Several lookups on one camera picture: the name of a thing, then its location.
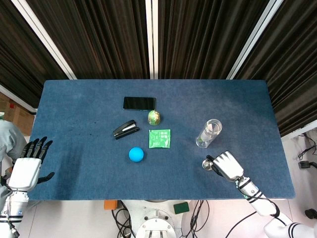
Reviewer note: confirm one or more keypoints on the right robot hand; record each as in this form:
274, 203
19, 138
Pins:
227, 164

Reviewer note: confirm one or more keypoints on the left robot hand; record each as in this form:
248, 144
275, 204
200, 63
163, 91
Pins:
24, 171

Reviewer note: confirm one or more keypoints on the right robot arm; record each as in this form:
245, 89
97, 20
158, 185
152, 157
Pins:
267, 210

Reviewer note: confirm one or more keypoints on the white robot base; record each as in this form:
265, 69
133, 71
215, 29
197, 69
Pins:
154, 219

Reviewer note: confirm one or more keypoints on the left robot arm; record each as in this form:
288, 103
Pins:
11, 212

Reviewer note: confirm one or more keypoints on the person in grey clothing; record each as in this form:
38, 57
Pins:
10, 146

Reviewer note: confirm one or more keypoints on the clear plastic bottle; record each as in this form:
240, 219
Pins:
209, 134

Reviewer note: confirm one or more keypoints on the cardboard box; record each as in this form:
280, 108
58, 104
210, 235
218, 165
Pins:
15, 112

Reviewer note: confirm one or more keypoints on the green block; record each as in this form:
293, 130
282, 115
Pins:
181, 207

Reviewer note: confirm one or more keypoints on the green sachet packet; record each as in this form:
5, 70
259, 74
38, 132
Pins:
159, 138

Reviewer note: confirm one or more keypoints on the blue table cloth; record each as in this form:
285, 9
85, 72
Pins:
158, 138

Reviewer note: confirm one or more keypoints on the black power adapter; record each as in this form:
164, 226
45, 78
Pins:
307, 164

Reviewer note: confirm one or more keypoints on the green patterned cup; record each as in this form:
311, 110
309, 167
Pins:
154, 117

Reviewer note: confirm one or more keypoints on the orange block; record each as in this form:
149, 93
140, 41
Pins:
110, 204

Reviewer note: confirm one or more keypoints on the blue ball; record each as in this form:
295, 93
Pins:
136, 154

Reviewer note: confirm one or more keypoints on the black smartphone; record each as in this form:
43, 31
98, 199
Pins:
139, 103

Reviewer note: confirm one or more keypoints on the black stapler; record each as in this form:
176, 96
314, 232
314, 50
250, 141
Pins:
125, 129

